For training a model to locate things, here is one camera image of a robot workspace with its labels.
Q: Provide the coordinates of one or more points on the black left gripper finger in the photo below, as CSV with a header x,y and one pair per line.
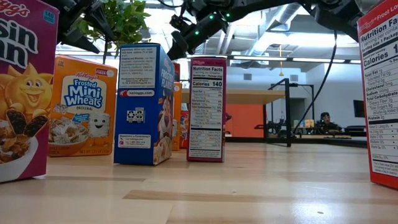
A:
x,y
99,18
77,40

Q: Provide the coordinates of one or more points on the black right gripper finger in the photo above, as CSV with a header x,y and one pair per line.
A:
x,y
177,46

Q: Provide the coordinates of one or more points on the orange Frosted Mini-Wheats cereal box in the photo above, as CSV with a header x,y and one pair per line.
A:
x,y
177,102
84,93

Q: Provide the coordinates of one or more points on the black background monitor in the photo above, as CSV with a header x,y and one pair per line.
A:
x,y
358,109

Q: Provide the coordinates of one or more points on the person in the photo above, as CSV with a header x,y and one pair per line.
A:
x,y
326,119

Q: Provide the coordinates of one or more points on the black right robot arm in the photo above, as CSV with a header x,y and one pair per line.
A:
x,y
335,18

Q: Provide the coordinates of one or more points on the green plant in white pot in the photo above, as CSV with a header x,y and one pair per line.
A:
x,y
130,18

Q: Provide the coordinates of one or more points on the blue Frosted Flakes cereal box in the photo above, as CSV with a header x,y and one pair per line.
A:
x,y
136,109

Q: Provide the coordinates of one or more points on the wooden shelf with black legs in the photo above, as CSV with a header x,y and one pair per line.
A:
x,y
248,96

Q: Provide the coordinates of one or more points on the background work table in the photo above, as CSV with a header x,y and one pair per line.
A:
x,y
342,140

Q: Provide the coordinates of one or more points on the pink Raisin Bran cereal box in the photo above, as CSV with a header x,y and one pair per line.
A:
x,y
31,93
206,109

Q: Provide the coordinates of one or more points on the silver ceiling duct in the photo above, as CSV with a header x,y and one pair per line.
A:
x,y
270,34

